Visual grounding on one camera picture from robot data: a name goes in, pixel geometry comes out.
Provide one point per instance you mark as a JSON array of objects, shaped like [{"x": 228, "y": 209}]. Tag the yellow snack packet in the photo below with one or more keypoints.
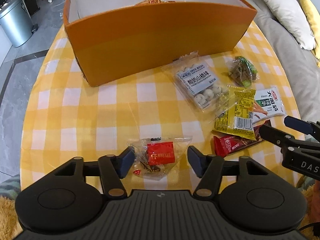
[{"x": 236, "y": 112}]

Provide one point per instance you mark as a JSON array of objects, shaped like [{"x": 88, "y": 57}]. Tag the orange stick snack bag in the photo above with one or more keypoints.
[{"x": 146, "y": 2}]

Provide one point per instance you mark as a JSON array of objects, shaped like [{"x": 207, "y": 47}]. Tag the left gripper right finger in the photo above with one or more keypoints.
[{"x": 209, "y": 169}]

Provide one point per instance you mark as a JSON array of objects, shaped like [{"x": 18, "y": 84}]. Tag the white cushion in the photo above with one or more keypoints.
[{"x": 291, "y": 16}]

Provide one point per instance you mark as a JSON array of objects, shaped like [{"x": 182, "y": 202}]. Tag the clear hawthorn ball packet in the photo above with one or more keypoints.
[{"x": 196, "y": 80}]

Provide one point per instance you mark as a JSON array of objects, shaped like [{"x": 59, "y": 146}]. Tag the yellow checkered tablecloth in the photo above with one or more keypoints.
[{"x": 66, "y": 117}]

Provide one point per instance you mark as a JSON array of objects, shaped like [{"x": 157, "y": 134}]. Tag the dark red snack packet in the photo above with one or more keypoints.
[{"x": 229, "y": 144}]

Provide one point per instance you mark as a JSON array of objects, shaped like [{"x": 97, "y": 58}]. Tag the yellow cushion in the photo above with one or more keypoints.
[{"x": 313, "y": 18}]

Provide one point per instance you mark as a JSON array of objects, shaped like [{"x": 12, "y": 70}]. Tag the orange cardboard box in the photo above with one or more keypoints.
[{"x": 112, "y": 39}]

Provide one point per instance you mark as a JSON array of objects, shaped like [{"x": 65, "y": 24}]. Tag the beige sofa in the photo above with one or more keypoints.
[{"x": 299, "y": 64}]

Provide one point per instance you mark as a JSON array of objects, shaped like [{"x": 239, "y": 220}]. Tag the clear packet red label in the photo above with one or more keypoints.
[{"x": 155, "y": 157}]

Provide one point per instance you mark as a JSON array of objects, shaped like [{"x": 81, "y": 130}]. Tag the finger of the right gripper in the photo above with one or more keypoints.
[
  {"x": 276, "y": 136},
  {"x": 305, "y": 127}
]

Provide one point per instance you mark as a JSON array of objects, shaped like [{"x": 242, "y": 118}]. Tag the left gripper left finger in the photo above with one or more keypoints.
[{"x": 112, "y": 169}]

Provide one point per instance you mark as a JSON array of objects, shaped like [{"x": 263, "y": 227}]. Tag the white spicy strip packet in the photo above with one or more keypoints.
[{"x": 267, "y": 104}]

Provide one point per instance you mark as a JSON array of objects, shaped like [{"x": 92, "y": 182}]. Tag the green clear snack packet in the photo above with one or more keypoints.
[{"x": 242, "y": 71}]

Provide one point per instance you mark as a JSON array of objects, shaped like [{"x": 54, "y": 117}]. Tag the silver trash can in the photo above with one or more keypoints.
[{"x": 16, "y": 22}]

